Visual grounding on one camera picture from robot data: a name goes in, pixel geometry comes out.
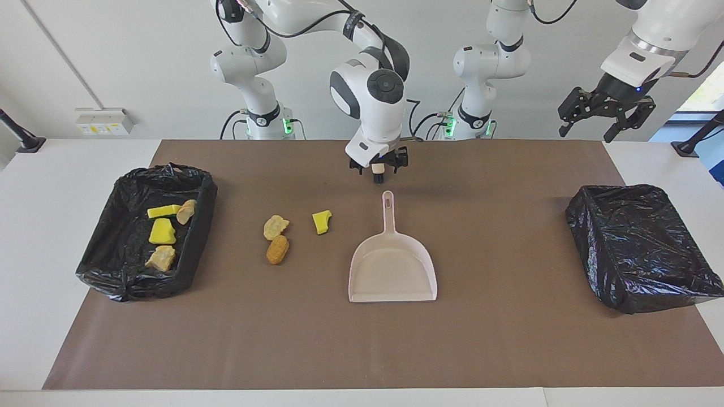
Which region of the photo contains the white wall cable conduit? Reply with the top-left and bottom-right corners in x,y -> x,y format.
21,0 -> 105,111

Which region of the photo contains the black left base cable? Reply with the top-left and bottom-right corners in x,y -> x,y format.
411,88 -> 466,140

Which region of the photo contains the black base cable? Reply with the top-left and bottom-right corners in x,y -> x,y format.
411,88 -> 466,140
219,110 -> 307,140

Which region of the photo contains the black table clamp stand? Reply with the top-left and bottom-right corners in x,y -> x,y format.
0,107 -> 47,154
671,109 -> 724,158

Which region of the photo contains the black bag lined bin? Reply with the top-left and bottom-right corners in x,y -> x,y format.
566,184 -> 724,315
76,163 -> 218,302

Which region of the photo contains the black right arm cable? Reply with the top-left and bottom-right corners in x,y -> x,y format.
215,0 -> 422,142

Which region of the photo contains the brown corn-shaped trash piece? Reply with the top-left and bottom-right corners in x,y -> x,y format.
266,235 -> 290,265

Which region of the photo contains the white wall socket box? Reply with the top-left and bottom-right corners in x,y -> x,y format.
75,107 -> 136,136

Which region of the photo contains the squarish green yellow sponge piece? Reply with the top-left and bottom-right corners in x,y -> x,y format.
149,219 -> 177,245

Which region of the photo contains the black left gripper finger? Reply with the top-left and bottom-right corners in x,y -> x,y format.
604,97 -> 657,143
558,86 -> 596,138

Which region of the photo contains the brown table mat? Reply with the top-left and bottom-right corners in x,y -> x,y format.
42,140 -> 724,391

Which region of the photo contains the black right base cable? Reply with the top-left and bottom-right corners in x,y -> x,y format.
219,110 -> 307,140

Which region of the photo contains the pale pink plastic dustpan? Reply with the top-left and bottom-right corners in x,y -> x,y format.
348,190 -> 438,303

